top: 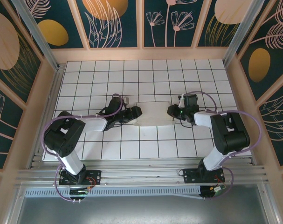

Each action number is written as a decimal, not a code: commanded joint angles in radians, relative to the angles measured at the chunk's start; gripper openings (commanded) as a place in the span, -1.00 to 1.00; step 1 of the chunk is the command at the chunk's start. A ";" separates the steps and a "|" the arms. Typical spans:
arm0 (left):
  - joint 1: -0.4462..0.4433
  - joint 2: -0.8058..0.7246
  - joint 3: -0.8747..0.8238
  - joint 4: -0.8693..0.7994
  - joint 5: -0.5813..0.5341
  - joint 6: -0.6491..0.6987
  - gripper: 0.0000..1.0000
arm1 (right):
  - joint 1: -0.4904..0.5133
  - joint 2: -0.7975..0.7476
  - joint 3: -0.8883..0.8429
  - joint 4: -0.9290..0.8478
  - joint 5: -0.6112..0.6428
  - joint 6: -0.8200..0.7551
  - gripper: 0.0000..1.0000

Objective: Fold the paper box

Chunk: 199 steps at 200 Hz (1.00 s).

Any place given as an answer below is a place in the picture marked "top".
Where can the white paper box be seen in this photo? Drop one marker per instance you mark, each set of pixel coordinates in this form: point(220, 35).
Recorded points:
point(153, 114)

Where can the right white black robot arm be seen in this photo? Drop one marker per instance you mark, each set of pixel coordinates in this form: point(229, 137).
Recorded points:
point(234, 137)

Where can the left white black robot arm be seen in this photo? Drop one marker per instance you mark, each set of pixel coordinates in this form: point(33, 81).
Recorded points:
point(62, 140)

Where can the white gridded table board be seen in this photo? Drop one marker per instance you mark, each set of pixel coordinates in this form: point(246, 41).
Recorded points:
point(148, 149)

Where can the green controller circuit board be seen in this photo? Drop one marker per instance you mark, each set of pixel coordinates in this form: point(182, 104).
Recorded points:
point(78, 192)
point(213, 190)

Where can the grey sheet metal panel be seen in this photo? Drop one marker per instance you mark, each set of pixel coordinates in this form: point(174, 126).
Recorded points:
point(141, 212)

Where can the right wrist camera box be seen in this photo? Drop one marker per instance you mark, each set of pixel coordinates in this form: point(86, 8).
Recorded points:
point(182, 101)

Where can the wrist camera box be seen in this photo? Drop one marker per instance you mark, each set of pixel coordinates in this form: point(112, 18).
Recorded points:
point(182, 101)
point(126, 100)

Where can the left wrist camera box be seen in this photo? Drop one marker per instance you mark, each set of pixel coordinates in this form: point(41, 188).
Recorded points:
point(126, 100)

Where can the long aluminium frame rails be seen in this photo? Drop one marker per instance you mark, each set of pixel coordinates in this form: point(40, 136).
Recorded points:
point(141, 172)

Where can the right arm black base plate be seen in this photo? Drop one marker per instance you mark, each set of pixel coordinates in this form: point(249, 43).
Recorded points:
point(190, 176)

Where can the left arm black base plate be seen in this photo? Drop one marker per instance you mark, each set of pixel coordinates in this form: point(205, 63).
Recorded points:
point(95, 175)

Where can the aluminium side rail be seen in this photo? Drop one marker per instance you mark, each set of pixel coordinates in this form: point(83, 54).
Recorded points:
point(57, 81)

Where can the aluminium corner post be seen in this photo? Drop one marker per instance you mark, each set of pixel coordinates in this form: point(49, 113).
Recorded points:
point(242, 32)
point(39, 39)

